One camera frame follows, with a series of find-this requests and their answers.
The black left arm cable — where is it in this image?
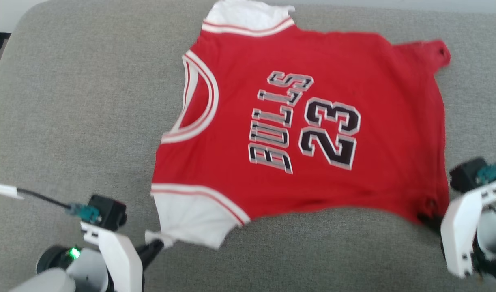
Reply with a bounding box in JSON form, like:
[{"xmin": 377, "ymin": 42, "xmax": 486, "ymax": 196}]
[{"xmin": 0, "ymin": 182, "xmax": 101, "ymax": 224}]

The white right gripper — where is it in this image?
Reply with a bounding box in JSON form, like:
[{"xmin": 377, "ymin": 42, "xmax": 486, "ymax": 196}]
[{"xmin": 418, "ymin": 180, "xmax": 496, "ymax": 279}]

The red white basketball jersey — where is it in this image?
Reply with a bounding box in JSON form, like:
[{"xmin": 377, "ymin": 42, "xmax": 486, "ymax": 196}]
[{"xmin": 146, "ymin": 0, "xmax": 452, "ymax": 250}]

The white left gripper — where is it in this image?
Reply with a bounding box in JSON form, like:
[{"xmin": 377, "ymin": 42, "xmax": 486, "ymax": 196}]
[{"xmin": 81, "ymin": 221, "xmax": 165, "ymax": 292}]

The grey fabric sofa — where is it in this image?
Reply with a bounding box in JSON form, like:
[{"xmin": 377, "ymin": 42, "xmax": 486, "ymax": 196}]
[{"xmin": 0, "ymin": 0, "xmax": 496, "ymax": 292}]

